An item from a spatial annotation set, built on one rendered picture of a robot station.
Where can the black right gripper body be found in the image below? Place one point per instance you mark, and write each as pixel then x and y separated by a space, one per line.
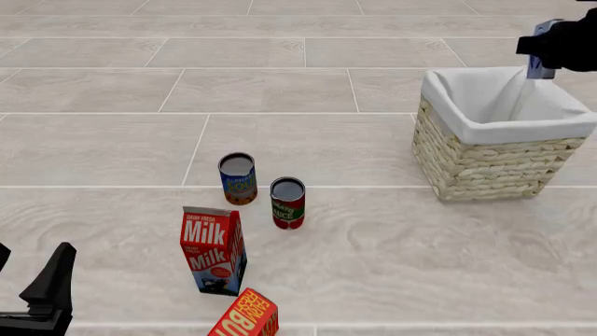
pixel 580 42

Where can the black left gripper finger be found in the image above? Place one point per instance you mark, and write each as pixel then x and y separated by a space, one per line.
pixel 3 256
pixel 55 280

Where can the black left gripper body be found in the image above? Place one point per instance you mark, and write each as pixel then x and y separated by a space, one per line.
pixel 32 323

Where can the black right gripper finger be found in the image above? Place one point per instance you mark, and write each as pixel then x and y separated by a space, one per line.
pixel 536 45

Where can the blue silver cream cheese box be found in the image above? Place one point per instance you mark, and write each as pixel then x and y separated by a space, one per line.
pixel 540 71

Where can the white cloth basket liner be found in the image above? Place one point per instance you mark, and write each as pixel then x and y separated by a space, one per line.
pixel 485 98

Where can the woven wicker basket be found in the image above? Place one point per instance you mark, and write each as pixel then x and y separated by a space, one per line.
pixel 485 168

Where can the red milk carton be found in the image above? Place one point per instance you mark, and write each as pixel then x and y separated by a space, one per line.
pixel 212 252

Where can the red yellow butter box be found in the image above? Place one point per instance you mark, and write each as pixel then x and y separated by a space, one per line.
pixel 249 315

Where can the blue alphabet soup can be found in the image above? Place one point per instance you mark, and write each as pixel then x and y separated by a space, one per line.
pixel 239 180

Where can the red tomato sauce can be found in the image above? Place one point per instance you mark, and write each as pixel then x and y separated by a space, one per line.
pixel 288 206

